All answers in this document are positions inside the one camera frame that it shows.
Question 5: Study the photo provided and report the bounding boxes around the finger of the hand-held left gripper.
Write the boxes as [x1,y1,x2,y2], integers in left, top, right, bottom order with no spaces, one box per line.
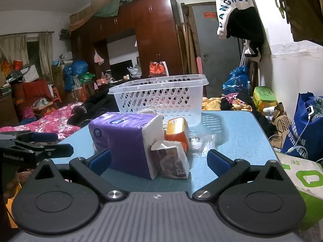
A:
[0,132,59,144]
[13,142,74,159]

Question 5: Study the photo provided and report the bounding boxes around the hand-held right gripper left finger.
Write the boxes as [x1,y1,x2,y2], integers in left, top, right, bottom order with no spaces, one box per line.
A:
[24,149,129,203]

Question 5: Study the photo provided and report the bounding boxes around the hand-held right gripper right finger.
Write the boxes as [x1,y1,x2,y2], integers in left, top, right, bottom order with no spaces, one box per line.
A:
[192,149,297,202]

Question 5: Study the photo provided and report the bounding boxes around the small clear plastic bag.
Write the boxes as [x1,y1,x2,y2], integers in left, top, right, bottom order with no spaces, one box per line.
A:
[188,131,217,157]

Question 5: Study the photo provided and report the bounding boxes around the purple tissue pack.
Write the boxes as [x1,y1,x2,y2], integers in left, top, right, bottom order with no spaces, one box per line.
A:
[88,112,166,180]

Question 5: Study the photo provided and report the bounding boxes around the clear snack packet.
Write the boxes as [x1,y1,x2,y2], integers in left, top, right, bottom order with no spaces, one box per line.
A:
[151,140,190,180]

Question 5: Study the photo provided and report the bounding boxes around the orange box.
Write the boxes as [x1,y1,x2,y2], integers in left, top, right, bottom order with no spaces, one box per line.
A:
[165,118,190,153]

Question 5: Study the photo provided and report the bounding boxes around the white plastic basket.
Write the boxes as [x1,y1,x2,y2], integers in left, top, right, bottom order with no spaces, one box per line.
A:
[108,74,209,127]

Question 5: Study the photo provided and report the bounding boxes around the pink floral blanket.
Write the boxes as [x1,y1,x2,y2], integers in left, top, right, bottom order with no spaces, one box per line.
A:
[0,102,86,142]

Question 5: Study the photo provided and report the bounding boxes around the red cloth cover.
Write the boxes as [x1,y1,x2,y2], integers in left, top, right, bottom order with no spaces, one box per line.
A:
[11,79,55,104]

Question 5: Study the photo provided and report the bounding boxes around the black clothes pile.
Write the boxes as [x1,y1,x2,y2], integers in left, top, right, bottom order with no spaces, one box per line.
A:
[67,87,119,128]

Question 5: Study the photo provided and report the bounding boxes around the yellow patterned blanket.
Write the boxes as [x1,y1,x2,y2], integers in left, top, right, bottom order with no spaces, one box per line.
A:
[202,96,253,112]

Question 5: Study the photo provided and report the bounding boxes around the white spotted gift bag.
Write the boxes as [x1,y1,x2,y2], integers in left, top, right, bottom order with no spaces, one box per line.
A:
[21,65,38,82]

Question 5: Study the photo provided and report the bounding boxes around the blue plastic sacks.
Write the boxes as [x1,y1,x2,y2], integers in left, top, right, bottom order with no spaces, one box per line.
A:
[63,60,89,92]

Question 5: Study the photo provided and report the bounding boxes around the brown paper bag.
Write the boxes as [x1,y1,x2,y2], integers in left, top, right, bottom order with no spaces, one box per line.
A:
[271,103,292,137]

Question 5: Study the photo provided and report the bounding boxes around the green plastic crate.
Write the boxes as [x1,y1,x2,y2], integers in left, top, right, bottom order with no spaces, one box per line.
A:
[79,73,96,83]

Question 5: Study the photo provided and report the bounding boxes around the green lidded box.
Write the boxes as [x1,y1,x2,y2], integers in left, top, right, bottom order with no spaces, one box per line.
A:
[253,86,277,109]

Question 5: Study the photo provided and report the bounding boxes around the beige curtain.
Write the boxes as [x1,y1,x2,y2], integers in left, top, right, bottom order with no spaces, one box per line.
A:
[0,34,29,66]
[38,32,54,83]

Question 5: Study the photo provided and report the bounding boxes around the blue plastic bag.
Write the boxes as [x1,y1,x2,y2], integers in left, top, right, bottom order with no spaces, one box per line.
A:
[222,66,250,95]

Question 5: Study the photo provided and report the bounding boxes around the blue tote bag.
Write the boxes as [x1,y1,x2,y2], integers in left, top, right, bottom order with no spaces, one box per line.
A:
[281,92,323,160]

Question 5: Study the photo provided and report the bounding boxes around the white green paper bag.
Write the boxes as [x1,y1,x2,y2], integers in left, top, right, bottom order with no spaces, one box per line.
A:
[276,152,323,231]

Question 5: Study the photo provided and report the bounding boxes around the black monitor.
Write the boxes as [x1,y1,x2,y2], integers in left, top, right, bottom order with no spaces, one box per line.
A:
[110,60,133,80]

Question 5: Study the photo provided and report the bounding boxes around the grey door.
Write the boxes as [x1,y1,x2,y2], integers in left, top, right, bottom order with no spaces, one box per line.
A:
[192,2,244,97]

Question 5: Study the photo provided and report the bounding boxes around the orange hanging bag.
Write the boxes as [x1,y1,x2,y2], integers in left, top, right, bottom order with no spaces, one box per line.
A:
[149,61,167,77]

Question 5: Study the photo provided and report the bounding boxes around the white metal rack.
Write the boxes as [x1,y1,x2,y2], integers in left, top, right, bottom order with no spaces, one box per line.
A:
[238,40,253,68]

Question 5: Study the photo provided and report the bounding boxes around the wooden planks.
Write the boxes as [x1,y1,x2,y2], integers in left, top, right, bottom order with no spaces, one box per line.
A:
[176,4,198,75]

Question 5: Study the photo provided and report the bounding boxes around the brown wooden wardrobe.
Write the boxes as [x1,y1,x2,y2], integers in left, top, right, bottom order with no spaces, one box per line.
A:
[69,0,185,81]

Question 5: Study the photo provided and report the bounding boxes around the black hanging garment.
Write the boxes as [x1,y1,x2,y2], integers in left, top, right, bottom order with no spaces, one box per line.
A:
[226,6,265,57]

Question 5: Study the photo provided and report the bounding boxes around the green cloth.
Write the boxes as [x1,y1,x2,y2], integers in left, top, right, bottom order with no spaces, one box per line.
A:
[92,0,149,18]

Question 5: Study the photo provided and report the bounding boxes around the dark hanging clothing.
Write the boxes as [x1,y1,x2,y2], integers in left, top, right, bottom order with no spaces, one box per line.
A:
[288,0,323,42]

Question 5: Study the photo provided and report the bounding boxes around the white charging cable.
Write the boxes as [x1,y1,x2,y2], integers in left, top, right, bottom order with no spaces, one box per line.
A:
[269,106,318,155]

